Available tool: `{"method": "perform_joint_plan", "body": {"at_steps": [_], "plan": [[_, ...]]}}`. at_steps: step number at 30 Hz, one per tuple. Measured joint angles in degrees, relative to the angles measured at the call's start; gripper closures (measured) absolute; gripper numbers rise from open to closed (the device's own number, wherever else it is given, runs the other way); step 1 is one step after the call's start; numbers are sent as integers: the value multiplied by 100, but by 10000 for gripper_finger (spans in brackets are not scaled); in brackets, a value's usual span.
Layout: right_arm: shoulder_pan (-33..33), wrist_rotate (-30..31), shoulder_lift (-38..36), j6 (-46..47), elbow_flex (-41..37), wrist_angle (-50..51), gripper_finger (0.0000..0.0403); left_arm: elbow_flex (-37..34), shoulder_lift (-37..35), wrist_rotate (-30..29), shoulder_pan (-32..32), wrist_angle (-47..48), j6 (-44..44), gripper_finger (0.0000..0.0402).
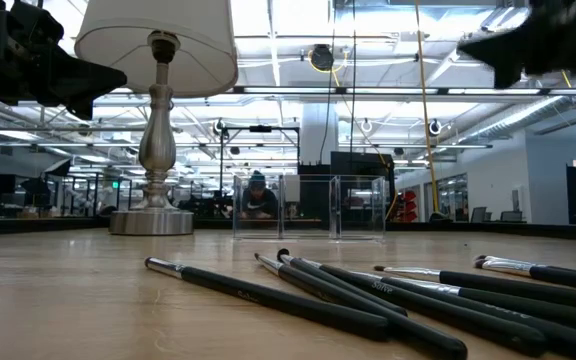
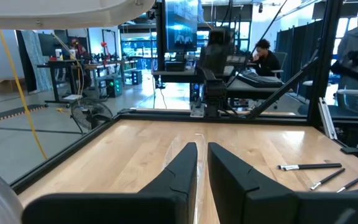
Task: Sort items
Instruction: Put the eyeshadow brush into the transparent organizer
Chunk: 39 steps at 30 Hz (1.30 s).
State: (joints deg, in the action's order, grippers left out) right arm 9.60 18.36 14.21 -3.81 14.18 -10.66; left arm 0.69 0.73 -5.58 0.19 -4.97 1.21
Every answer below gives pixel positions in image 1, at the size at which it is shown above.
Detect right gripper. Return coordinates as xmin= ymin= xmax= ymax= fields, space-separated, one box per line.
xmin=456 ymin=0 xmax=576 ymax=90

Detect makeup brush wide silver ferrule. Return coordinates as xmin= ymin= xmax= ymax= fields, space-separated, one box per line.
xmin=473 ymin=254 xmax=576 ymax=294

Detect makeup brush pointed silver ferrule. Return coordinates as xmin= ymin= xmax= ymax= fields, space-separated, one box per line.
xmin=254 ymin=252 xmax=469 ymax=360

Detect makeup brush round dark tip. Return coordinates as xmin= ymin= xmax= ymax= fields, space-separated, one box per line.
xmin=276 ymin=248 xmax=410 ymax=317

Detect table lamp white shade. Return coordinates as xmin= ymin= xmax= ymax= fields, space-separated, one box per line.
xmin=74 ymin=0 xmax=239 ymax=236

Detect background robot station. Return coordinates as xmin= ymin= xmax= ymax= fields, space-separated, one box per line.
xmin=42 ymin=172 xmax=134 ymax=219

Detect black studio light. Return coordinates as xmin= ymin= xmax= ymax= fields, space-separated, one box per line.
xmin=20 ymin=158 xmax=73 ymax=217

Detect long ceiling light bar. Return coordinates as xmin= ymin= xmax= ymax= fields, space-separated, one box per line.
xmin=232 ymin=85 xmax=576 ymax=97

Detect red storage bins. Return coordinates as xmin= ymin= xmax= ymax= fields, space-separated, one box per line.
xmin=398 ymin=188 xmax=419 ymax=223

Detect black cabinet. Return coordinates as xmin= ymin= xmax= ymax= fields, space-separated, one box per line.
xmin=297 ymin=151 xmax=397 ymax=224

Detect person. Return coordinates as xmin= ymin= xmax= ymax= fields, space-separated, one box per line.
xmin=240 ymin=169 xmax=280 ymax=220

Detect clear acrylic organizer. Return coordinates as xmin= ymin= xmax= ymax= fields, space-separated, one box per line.
xmin=231 ymin=174 xmax=387 ymax=242

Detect silver ventilation duct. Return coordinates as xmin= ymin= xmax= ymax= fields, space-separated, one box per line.
xmin=460 ymin=94 xmax=567 ymax=146

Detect yellow cable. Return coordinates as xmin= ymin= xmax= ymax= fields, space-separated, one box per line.
xmin=414 ymin=0 xmax=442 ymax=219

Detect black aluminium rig frame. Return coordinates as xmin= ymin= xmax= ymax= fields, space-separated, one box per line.
xmin=0 ymin=215 xmax=576 ymax=242

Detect hanging black cable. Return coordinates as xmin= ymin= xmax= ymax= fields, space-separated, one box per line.
xmin=348 ymin=0 xmax=358 ymax=161
xmin=317 ymin=0 xmax=339 ymax=166

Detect background black frame rig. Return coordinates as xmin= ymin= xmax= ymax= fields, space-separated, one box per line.
xmin=219 ymin=124 xmax=301 ymax=221

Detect ceiling cable reel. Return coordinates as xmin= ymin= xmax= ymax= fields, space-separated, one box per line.
xmin=309 ymin=43 xmax=336 ymax=72

